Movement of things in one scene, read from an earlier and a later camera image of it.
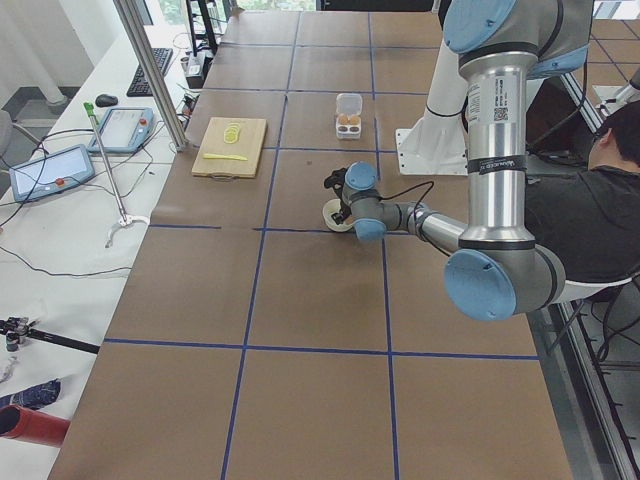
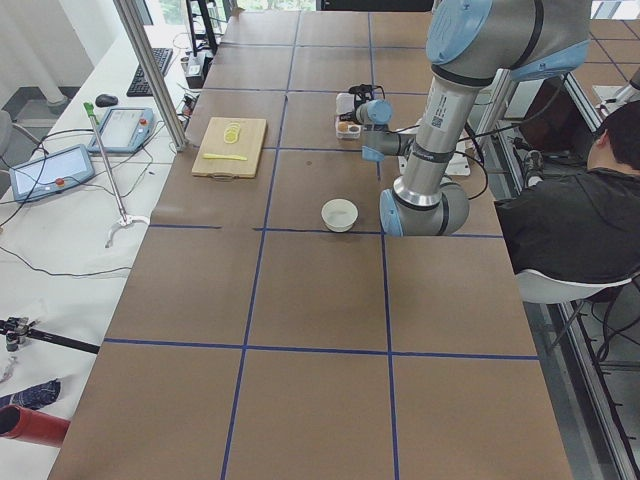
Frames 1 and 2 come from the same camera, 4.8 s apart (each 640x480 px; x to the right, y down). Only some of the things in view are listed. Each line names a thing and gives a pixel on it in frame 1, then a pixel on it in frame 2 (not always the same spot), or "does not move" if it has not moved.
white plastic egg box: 349,107 does not move
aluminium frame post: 178,138 does not move
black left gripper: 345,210 -> 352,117
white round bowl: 331,207 does not move
